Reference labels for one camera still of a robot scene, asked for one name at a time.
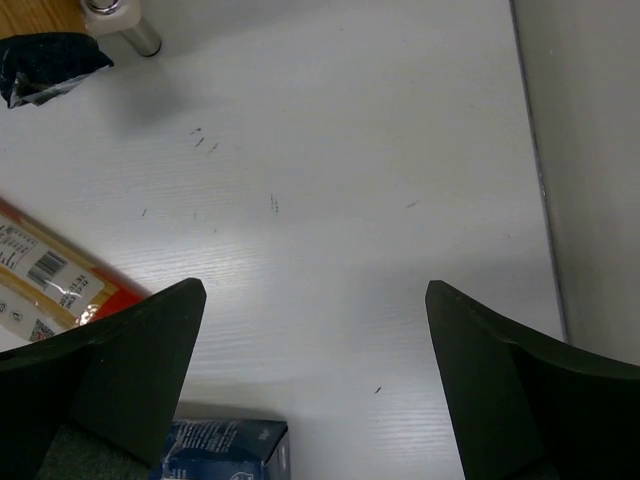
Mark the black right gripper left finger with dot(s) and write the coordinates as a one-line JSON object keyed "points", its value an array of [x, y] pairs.
{"points": [[97, 402]]}

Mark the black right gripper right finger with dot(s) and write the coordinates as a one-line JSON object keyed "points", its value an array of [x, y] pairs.
{"points": [[524, 405]]}

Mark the spaghetti pack red yellow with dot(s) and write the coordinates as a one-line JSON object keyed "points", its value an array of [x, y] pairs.
{"points": [[48, 286]]}

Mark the dark blue pasta box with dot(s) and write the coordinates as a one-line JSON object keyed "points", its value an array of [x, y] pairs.
{"points": [[226, 449]]}

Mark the dark blue pasta bag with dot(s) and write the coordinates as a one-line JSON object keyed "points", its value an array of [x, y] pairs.
{"points": [[37, 68]]}

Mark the white two-tier shelf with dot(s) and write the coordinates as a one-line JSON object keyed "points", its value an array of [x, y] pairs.
{"points": [[95, 18]]}

